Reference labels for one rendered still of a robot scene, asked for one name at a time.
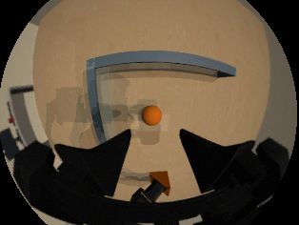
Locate clear low corner walls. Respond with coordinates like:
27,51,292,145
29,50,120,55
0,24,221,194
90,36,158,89
96,63,231,140

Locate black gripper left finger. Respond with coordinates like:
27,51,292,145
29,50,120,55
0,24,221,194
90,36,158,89
53,129,130,197

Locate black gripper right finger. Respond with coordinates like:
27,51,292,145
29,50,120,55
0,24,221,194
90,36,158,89
180,129,256,193

